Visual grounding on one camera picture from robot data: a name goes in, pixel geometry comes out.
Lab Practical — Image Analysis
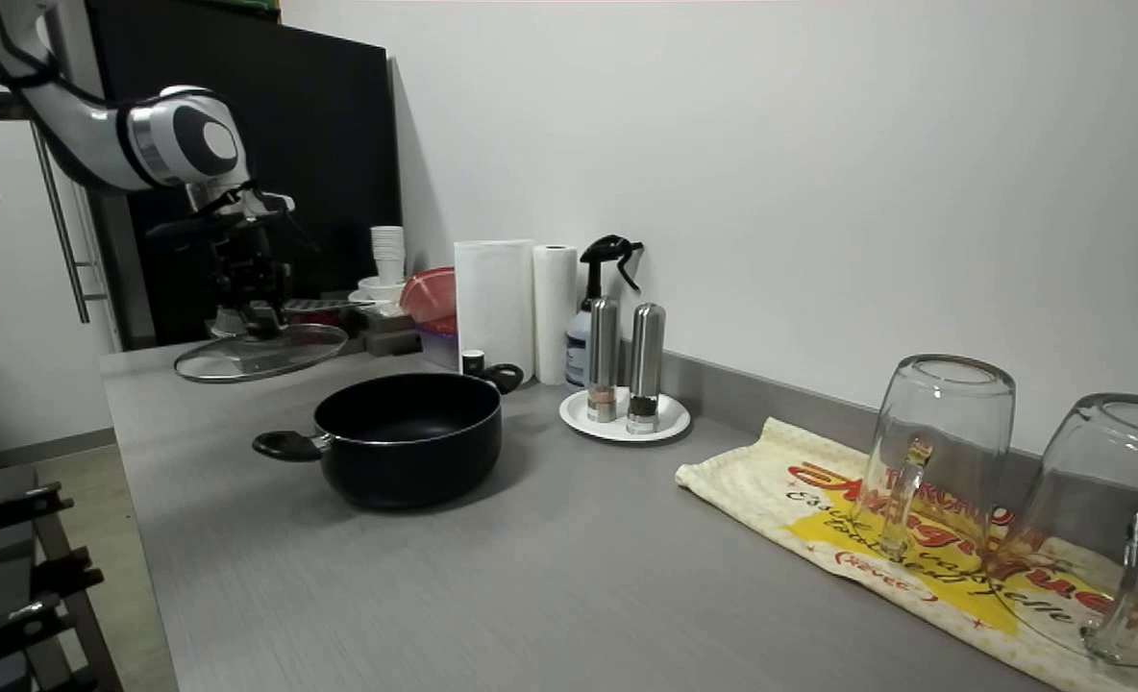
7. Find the upturned clear drinking glass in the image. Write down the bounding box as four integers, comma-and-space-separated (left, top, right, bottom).
1018, 388, 1138, 647
853, 348, 1018, 570

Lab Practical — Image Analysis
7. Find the steel pepper grinder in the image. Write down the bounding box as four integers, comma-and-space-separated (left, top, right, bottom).
625, 299, 671, 428

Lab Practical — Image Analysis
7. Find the purple container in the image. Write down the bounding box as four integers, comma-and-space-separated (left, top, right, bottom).
412, 320, 463, 371

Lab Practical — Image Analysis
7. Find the steel salt grinder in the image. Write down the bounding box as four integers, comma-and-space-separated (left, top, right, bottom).
580, 296, 628, 428

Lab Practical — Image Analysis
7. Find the black metal rack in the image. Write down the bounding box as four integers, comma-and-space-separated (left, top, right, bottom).
0, 477, 129, 692

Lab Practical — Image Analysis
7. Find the cream cloth with red-yellow print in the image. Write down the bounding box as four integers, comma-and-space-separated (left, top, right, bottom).
671, 412, 1138, 692

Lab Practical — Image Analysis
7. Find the stack of white cups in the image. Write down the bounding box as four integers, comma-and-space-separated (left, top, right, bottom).
349, 222, 412, 320

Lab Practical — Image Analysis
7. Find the red plastic bowl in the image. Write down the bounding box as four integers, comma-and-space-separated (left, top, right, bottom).
395, 266, 463, 330

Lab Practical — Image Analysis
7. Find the clear plastic food container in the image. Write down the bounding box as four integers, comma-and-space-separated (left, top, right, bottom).
280, 293, 361, 330

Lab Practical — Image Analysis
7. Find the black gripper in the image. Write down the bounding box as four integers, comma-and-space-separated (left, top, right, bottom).
144, 183, 299, 347

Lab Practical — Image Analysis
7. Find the black cooking pot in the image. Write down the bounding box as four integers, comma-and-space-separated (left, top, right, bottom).
250, 362, 531, 515

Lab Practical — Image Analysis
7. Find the spray bottle with black trigger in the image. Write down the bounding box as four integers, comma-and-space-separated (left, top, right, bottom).
562, 230, 646, 390

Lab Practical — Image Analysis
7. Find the metal bar door handle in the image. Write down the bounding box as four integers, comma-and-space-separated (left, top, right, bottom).
11, 66, 111, 325

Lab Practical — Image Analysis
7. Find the glass lid with black knob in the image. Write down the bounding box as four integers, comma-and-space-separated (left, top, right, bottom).
170, 313, 357, 388

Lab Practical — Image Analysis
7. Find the slim white paper towel roll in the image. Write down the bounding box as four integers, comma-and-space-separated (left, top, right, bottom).
531, 243, 587, 388

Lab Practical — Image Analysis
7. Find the wide white paper towel roll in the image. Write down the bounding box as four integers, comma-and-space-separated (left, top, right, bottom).
449, 233, 539, 383

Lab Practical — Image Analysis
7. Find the black refrigerator panel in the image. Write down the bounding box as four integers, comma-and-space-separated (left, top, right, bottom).
79, 0, 407, 353

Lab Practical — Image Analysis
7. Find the small white plate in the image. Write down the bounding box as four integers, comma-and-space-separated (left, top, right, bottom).
555, 383, 695, 449

